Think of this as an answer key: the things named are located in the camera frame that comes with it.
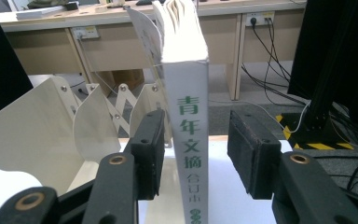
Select black power cables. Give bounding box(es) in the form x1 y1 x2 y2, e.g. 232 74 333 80
240 18 312 107

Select brown cardboard box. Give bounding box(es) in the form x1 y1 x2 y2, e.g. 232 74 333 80
100 68 146 95

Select white flat box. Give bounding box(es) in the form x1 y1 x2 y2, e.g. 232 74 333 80
14 6 58 21

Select dark green cloth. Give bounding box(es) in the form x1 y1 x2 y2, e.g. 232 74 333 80
27 0 70 10

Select beige wooden desk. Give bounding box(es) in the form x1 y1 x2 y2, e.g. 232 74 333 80
0 0 308 101

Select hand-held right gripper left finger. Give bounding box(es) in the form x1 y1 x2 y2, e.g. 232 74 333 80
130 108 167 201

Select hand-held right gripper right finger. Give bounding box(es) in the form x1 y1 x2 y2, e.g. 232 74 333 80
227 108 282 201

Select wall socket with plugs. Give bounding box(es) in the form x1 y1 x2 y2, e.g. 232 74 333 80
244 11 276 28

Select black curtain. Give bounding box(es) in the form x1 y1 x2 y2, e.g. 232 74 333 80
0 0 34 135
286 0 358 144

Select black stand with striped base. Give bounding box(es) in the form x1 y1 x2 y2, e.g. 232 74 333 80
275 0 356 151

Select short black floor cable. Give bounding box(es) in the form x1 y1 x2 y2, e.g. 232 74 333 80
69 79 90 96

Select cream expandable book rack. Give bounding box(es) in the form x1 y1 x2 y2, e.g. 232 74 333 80
0 75 173 196

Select thick white book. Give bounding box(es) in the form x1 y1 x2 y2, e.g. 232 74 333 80
125 0 211 224

